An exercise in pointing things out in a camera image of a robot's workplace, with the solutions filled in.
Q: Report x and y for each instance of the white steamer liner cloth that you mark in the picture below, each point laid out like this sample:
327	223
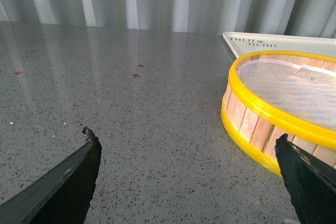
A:
304	91

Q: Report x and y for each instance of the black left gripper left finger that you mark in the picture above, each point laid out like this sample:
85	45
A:
63	194

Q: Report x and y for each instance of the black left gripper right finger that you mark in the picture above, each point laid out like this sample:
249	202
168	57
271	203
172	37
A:
309	181

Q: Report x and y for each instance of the white rectangular tray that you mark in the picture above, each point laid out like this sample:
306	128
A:
243	43

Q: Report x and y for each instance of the bamboo steamer yellow rims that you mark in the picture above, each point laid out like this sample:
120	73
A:
254	124

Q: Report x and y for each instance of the grey pleated curtain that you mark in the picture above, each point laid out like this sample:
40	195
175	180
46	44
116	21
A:
312	18

